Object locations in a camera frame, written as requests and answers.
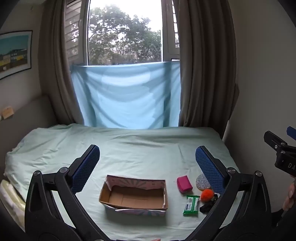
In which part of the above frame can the orange fluffy pompom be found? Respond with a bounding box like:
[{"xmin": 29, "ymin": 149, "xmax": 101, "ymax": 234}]
[{"xmin": 200, "ymin": 189, "xmax": 214, "ymax": 202}]

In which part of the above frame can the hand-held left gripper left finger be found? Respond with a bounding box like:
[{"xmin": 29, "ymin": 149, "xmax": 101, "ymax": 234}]
[{"xmin": 24, "ymin": 144, "xmax": 105, "ymax": 241}]

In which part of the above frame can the pale yellow pillow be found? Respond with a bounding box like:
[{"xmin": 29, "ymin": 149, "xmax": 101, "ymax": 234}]
[{"xmin": 0, "ymin": 179, "xmax": 26, "ymax": 232}]

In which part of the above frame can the pink zip pouch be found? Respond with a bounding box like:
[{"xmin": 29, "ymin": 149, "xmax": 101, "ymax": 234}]
[{"xmin": 177, "ymin": 176, "xmax": 193, "ymax": 193}]

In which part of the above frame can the tree outside window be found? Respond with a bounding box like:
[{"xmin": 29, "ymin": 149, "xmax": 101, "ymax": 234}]
[{"xmin": 89, "ymin": 5, "xmax": 162, "ymax": 65}]

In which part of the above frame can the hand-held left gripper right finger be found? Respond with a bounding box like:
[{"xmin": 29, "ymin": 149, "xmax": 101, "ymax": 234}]
[{"xmin": 187, "ymin": 146, "xmax": 272, "ymax": 241}]

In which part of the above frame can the framed wall poster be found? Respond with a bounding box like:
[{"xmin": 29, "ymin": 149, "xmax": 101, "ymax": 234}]
[{"xmin": 0, "ymin": 30, "xmax": 33, "ymax": 80}]

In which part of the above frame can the round silver glitter pouch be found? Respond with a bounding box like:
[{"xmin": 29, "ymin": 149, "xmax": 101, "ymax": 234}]
[{"xmin": 195, "ymin": 174, "xmax": 212, "ymax": 191}]

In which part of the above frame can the light blue cloth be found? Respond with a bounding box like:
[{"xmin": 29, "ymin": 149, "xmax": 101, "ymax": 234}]
[{"xmin": 70, "ymin": 61, "xmax": 181, "ymax": 130}]

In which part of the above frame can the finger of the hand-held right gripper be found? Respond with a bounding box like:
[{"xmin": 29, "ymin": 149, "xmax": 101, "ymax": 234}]
[
  {"xmin": 286, "ymin": 126, "xmax": 296, "ymax": 141},
  {"xmin": 264, "ymin": 131, "xmax": 289, "ymax": 154}
]

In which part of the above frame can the beige curtain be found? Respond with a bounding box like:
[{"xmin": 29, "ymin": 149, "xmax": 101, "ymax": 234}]
[
  {"xmin": 178, "ymin": 0, "xmax": 240, "ymax": 138},
  {"xmin": 38, "ymin": 0, "xmax": 90, "ymax": 127}
]

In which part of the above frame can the person's right hand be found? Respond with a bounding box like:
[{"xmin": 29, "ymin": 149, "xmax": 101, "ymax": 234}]
[{"xmin": 282, "ymin": 183, "xmax": 296, "ymax": 212}]

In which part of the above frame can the person's right forearm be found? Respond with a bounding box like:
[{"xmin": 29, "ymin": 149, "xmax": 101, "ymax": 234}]
[{"xmin": 270, "ymin": 207, "xmax": 296, "ymax": 232}]

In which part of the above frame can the small wooden tag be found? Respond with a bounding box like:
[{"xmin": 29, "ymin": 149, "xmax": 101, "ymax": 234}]
[{"xmin": 2, "ymin": 106, "xmax": 15, "ymax": 119}]

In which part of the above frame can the cardboard box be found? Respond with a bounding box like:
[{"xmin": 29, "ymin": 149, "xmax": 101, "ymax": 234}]
[{"xmin": 99, "ymin": 175, "xmax": 168, "ymax": 217}]

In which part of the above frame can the black cloth item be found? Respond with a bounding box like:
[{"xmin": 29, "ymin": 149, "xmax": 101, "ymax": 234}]
[{"xmin": 199, "ymin": 202, "xmax": 214, "ymax": 213}]

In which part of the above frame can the green tissue pack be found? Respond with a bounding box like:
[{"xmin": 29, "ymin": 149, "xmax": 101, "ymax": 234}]
[{"xmin": 183, "ymin": 195, "xmax": 200, "ymax": 217}]

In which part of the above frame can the bed with pale green sheet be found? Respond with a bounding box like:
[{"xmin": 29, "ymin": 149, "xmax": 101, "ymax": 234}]
[{"xmin": 3, "ymin": 123, "xmax": 241, "ymax": 241}]

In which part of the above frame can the white framed window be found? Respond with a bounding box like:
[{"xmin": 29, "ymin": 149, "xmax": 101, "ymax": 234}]
[{"xmin": 65, "ymin": 0, "xmax": 181, "ymax": 67}]

